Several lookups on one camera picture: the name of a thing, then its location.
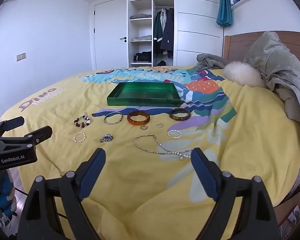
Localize dark brown bangle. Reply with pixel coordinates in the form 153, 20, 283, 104
169, 108, 191, 122

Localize silver bead necklace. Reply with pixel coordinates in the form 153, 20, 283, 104
134, 134, 193, 160

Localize green rectangular tray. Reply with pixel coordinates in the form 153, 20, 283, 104
107, 82, 182, 107

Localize light grey folded clothes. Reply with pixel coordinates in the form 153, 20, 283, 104
130, 35, 152, 42

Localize brown and white beaded bracelet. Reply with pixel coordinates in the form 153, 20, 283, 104
74, 115, 92, 128

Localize green hanging jacket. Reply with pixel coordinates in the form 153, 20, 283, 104
154, 9, 165, 54

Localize amber resin bangle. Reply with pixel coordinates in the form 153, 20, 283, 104
127, 110, 150, 126

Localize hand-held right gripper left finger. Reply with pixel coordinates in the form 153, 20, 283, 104
16, 148, 107, 240

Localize thin silver bangle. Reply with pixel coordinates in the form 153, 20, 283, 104
104, 112, 124, 125

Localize cardboard box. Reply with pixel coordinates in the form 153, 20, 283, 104
275, 197, 300, 240

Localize grey crumpled towel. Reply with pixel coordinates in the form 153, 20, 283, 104
196, 54, 232, 72

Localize grey padded jacket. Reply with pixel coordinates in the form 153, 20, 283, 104
242, 31, 300, 198

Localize white fluffy pillow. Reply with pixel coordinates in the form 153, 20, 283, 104
223, 61, 267, 88

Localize white wardrobe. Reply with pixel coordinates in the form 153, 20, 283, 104
127, 0, 224, 68

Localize yellow dinosaur printed duvet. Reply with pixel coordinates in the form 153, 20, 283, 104
0, 66, 300, 240

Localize dark hanging coat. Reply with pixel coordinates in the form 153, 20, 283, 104
160, 8, 175, 58

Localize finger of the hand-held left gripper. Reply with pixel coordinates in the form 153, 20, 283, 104
0, 116, 25, 140
0, 126, 53, 150

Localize wooden headboard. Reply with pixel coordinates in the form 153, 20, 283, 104
224, 31, 300, 63

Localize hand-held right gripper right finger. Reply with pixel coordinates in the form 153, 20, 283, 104
191, 147, 280, 240

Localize teal curtain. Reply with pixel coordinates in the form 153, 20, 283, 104
216, 0, 233, 27

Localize white door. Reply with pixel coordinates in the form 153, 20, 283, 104
93, 1, 128, 70

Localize white sneaker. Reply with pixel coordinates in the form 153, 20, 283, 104
0, 215, 12, 230

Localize black folded clothes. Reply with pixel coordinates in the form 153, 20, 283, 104
134, 51, 152, 62

